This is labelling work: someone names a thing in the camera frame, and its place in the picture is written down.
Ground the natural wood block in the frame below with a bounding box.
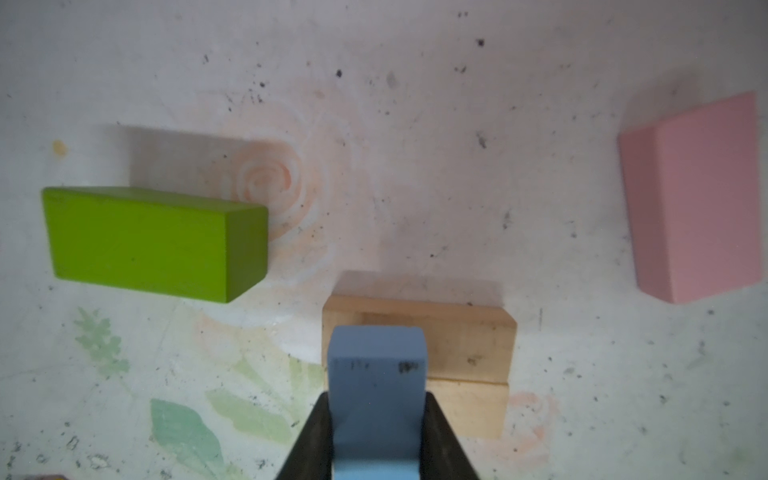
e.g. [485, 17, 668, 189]
[426, 379, 509, 439]
[322, 295, 517, 384]

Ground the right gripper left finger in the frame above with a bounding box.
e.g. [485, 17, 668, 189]
[275, 391, 334, 480]

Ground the blue long wood block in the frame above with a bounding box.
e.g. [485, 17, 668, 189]
[327, 326, 428, 479]

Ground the pink wood block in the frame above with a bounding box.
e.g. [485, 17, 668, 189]
[618, 92, 763, 304]

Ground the green wood block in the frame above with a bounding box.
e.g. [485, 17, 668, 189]
[42, 187, 268, 303]

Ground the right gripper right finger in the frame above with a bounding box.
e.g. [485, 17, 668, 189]
[419, 392, 479, 480]

